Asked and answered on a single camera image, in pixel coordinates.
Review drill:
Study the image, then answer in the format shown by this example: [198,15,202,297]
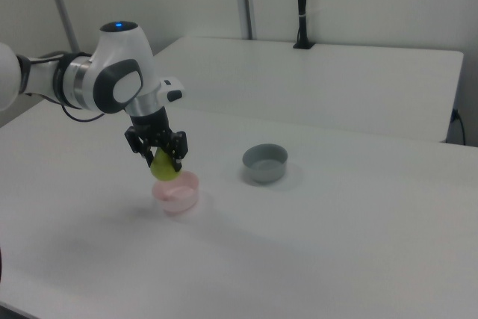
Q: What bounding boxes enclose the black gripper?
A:
[124,107,188,174]

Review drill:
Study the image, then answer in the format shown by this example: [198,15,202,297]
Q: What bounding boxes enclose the green pear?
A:
[149,148,183,182]

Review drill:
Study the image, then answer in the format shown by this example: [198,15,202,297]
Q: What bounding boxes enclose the pink plastic bowl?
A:
[151,170,200,217]

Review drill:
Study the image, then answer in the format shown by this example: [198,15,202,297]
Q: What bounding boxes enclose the grey plastic bowl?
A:
[241,143,289,185]

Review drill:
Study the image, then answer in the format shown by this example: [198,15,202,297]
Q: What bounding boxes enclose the white side table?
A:
[151,36,465,144]

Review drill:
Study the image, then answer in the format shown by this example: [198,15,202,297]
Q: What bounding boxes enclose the black pole stand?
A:
[292,0,317,50]

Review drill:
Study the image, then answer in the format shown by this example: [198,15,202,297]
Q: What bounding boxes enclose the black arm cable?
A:
[25,51,110,123]

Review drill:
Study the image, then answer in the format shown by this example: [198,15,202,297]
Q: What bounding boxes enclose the black wall power cable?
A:
[450,108,468,146]

